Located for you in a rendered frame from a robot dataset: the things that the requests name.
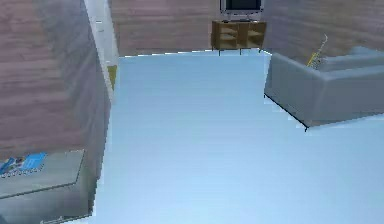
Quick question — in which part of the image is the grey cabinet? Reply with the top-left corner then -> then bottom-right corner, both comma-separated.
0,148 -> 94,224

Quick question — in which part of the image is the yellow floor lamp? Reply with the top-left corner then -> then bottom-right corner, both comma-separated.
306,33 -> 329,70

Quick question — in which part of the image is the blue book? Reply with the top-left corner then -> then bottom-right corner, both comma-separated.
0,152 -> 48,178

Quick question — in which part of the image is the wooden television stand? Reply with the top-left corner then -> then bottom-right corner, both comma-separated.
210,19 -> 268,57

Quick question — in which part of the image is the silver television set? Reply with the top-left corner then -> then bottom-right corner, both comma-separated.
219,0 -> 265,22

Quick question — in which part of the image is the grey sofa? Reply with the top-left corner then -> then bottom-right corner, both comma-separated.
263,45 -> 384,133

